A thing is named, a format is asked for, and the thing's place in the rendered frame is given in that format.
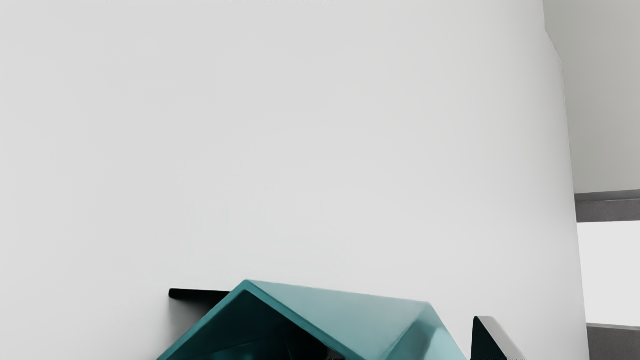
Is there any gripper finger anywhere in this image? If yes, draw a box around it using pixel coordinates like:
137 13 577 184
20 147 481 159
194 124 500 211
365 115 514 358
470 315 527 360

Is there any teal faceted mug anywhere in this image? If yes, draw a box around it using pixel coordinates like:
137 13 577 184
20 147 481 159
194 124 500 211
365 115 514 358
156 279 469 360

